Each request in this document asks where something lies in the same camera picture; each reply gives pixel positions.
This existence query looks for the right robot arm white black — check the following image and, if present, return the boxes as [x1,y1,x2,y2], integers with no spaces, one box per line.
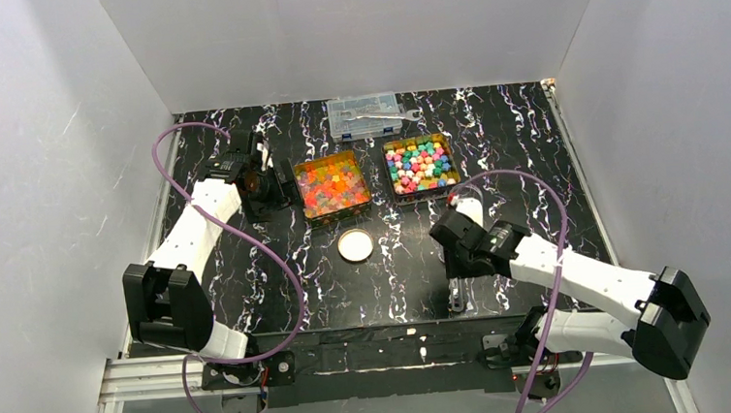
[429,208,711,380]

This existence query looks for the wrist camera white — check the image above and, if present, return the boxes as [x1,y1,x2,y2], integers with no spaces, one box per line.
[256,143,272,171]
[447,194,485,227]

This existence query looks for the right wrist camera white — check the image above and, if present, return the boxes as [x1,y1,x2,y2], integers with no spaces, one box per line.
[447,194,485,227]

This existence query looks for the tin of multicolour star candies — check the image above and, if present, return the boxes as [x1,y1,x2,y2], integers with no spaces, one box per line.
[382,133,463,205]

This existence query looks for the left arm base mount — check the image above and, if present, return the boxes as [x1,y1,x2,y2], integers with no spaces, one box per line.
[201,351,296,391]

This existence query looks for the aluminium frame rail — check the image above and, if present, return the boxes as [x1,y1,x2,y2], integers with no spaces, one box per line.
[99,355,204,403]

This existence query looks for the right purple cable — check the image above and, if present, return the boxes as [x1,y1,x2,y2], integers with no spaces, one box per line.
[445,163,598,413]

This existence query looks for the clear plastic parts box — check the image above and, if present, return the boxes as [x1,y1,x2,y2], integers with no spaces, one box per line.
[325,92,403,143]

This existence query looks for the translucent plastic scoop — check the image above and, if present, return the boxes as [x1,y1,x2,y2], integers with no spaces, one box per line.
[448,278,466,314]

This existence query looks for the tin of orange gummy candies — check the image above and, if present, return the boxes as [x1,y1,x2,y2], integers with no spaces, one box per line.
[294,150,372,229]

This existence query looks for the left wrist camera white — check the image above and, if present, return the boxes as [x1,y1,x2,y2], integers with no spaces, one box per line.
[256,143,272,171]

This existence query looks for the cream round jar lid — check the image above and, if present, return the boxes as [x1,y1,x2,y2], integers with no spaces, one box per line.
[337,229,374,263]

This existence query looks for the silver wrench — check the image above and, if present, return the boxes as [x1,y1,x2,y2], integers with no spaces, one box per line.
[340,110,423,122]

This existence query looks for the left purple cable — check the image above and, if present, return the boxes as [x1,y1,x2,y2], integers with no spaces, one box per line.
[150,114,315,413]

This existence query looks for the purple cable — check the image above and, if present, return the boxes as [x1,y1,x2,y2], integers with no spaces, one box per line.
[445,163,598,413]
[150,114,315,413]

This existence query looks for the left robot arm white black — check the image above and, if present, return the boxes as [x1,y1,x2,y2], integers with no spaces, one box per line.
[122,130,300,365]

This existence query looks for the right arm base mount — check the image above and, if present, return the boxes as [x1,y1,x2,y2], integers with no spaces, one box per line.
[477,334,583,401]

